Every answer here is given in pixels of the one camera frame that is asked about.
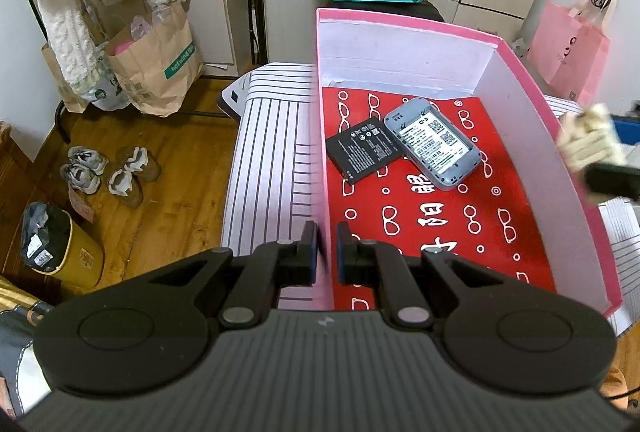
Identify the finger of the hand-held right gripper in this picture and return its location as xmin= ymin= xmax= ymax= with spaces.
xmin=584 ymin=161 xmax=640 ymax=201

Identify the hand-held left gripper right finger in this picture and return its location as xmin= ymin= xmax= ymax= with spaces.
xmin=336 ymin=222 xmax=531 ymax=330

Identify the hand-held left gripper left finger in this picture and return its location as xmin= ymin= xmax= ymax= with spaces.
xmin=150 ymin=221 xmax=321 ymax=330

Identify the pink cardboard box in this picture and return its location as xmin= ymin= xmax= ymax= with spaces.
xmin=314 ymin=8 xmax=623 ymax=317

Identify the blue container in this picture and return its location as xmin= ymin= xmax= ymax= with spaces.
xmin=612 ymin=114 xmax=640 ymax=147

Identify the striped bed sheet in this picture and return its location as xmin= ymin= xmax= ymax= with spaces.
xmin=220 ymin=62 xmax=640 ymax=338

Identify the black flat battery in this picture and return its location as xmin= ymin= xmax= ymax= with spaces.
xmin=325 ymin=116 xmax=405 ymax=187

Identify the pink paper bag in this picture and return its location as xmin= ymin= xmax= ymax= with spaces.
xmin=527 ymin=0 xmax=613 ymax=100

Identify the grey portable router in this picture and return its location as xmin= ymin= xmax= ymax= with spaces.
xmin=384 ymin=98 xmax=482 ymax=191

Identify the brown fur-lined slipper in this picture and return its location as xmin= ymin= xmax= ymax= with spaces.
xmin=117 ymin=147 xmax=162 ymax=183
xmin=107 ymin=169 xmax=144 ymax=207

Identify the yellow trash bin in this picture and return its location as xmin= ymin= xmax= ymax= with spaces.
xmin=20 ymin=202 xmax=106 ymax=285

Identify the grey sneaker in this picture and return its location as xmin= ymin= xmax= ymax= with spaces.
xmin=60 ymin=163 xmax=101 ymax=193
xmin=67 ymin=146 xmax=108 ymax=175

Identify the black hard suitcase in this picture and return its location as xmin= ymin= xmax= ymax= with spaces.
xmin=320 ymin=0 xmax=446 ymax=23

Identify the brown paper bag green band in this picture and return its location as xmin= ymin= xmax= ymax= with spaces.
xmin=105 ymin=2 xmax=205 ymax=117

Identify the black clothes rack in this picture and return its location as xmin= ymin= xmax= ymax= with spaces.
xmin=55 ymin=0 xmax=266 ymax=143

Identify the green patterned plastic bag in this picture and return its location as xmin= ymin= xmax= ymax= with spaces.
xmin=80 ymin=56 xmax=132 ymax=111

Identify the black plastic bag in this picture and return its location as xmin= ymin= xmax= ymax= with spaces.
xmin=20 ymin=202 xmax=71 ymax=273

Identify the dark cloth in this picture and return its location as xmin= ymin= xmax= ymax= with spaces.
xmin=0 ymin=307 xmax=53 ymax=415

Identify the plain brown paper bag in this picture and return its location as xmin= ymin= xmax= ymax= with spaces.
xmin=41 ymin=39 xmax=91 ymax=113

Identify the fluffy white green jacket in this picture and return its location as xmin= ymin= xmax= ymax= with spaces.
xmin=12 ymin=0 xmax=193 ymax=97

